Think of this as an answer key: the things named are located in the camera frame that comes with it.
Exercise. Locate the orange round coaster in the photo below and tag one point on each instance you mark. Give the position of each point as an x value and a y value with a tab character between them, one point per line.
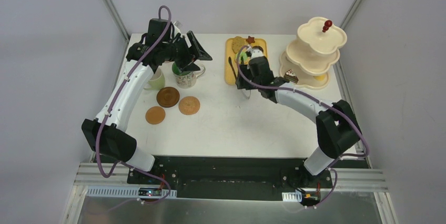
155	115

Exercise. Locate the metal tongs with black tips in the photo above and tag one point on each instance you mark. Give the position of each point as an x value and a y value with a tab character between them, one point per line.
245	93

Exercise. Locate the chocolate sprinkled donut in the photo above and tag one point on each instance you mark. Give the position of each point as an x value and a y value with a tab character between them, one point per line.
259	48

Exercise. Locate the cream three-tier cake stand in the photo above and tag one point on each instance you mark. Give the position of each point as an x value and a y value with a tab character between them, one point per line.
314	51

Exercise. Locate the right white slotted cable duct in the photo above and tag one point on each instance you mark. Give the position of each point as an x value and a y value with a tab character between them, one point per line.
292	196

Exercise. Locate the light woven round coaster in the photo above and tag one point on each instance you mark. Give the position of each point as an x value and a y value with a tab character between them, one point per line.
189	105

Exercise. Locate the light green mug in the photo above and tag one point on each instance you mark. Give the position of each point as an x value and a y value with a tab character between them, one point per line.
157	82

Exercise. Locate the star-shaped chocolate cookie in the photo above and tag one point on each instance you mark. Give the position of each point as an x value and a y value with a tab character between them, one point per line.
250	40

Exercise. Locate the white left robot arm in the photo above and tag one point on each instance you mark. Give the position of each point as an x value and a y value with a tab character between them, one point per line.
163	42

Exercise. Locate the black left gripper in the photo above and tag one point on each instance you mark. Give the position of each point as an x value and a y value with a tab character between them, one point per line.
188	52

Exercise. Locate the green frosted donut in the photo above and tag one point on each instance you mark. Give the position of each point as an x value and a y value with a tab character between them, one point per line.
244	57

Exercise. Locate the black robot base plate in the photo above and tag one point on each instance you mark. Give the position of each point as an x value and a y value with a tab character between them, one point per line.
231	178

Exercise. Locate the yellow cream tart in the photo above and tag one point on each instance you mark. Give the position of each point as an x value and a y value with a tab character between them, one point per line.
321	78

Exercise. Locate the dark brown wooden coaster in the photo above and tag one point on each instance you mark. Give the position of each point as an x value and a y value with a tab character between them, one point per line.
168	97

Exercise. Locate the left aluminium frame post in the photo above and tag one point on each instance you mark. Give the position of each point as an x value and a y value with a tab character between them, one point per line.
117	19

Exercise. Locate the yellow plastic tray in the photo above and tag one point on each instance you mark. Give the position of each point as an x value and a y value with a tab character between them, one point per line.
229	77

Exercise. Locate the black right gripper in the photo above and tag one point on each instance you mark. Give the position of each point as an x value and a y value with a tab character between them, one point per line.
244	82

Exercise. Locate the chocolate cake slice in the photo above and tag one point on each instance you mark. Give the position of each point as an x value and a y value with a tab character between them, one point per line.
291	76

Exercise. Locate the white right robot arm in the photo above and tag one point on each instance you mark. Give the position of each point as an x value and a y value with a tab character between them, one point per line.
336	124

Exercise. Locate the floral mug with green inside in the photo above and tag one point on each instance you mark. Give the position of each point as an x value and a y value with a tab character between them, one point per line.
187	79

